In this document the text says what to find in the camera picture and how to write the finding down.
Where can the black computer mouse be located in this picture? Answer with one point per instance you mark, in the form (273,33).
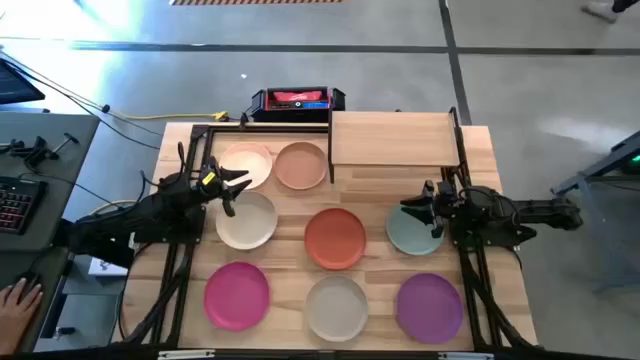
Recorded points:
(31,276)

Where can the teal plate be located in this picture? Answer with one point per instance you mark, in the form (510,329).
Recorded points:
(410,235)

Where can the orange plate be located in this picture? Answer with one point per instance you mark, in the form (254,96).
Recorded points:
(335,239)

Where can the wooden shelf with black legs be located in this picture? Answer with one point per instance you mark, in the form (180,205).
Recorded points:
(395,137)

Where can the white plastic bracket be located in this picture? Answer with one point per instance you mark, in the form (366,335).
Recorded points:
(185,354)

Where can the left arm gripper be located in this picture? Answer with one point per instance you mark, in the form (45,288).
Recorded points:
(212,182)

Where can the dark metal cart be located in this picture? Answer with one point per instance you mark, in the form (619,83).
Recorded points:
(600,165)

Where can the pale pink plate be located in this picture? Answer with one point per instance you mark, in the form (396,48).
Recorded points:
(250,157)

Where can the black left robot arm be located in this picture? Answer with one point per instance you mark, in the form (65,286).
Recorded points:
(150,215)

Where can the magenta plate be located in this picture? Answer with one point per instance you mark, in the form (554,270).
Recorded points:
(236,296)

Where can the grey plate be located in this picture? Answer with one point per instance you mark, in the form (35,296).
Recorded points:
(336,308)

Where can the grey desk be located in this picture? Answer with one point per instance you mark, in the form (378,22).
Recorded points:
(65,165)

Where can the black aluminium rig frame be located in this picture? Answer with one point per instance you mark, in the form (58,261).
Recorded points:
(175,280)

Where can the tan plate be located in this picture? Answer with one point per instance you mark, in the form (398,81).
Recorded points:
(300,165)

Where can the black keyboard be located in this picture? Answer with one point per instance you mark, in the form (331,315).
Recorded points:
(17,205)

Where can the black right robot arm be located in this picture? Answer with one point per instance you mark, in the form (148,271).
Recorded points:
(530,210)

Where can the person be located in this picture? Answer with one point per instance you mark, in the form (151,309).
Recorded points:
(602,10)

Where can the black desk clamp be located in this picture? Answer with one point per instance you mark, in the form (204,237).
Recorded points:
(32,150)

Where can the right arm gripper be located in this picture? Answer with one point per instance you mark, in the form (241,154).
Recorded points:
(440,202)

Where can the purple plate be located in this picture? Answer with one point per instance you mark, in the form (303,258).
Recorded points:
(429,308)

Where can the black and red toolbox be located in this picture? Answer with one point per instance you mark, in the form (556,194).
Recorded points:
(297,105)

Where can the white card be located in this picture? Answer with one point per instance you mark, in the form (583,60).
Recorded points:
(105,267)

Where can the person's hand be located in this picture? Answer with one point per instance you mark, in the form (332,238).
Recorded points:
(15,315)

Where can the black computer monitor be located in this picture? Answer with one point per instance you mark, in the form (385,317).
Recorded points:
(15,85)

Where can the beige plate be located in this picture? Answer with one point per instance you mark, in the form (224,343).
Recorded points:
(250,222)

